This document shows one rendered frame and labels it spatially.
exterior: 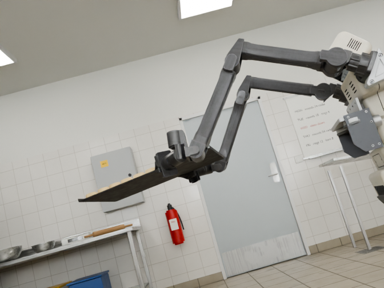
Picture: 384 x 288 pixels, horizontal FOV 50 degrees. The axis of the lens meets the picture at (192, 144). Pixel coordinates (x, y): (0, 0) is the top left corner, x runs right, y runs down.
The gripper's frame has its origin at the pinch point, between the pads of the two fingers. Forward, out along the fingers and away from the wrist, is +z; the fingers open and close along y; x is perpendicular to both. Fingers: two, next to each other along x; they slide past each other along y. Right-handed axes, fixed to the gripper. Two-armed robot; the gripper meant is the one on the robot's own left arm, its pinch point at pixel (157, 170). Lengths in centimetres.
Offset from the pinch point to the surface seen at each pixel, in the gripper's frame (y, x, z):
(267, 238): 68, 265, 251
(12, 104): -201, 50, 385
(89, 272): 35, 81, 367
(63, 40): -208, 82, 243
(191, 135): -85, 226, 275
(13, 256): -9, 2, 356
